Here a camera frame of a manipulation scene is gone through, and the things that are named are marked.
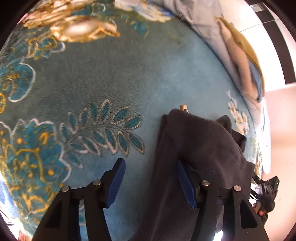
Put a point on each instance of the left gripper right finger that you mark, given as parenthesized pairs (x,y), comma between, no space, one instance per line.
(228,209)

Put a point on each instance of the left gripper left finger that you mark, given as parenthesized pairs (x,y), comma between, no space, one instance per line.
(61,220)

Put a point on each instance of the blue folded garment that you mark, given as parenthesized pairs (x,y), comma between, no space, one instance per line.
(256,79)

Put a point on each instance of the beige fleece garment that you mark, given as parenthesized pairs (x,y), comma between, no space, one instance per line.
(240,67)

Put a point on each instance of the light blue floral quilt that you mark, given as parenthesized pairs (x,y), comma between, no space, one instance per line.
(232,48)

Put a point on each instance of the teal floral bed blanket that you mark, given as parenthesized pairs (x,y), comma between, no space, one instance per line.
(84,83)

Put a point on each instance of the white black wardrobe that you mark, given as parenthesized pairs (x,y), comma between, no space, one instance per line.
(271,40)

